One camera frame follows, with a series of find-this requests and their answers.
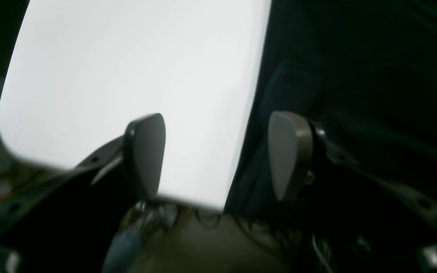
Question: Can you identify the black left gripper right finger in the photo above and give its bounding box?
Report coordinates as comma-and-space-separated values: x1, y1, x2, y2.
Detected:
267, 111, 437, 273

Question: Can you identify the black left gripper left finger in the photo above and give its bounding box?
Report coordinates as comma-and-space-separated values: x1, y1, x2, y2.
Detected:
0, 113, 166, 273

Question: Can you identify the black printed T-shirt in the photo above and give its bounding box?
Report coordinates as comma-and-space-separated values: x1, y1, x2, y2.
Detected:
224, 0, 437, 217

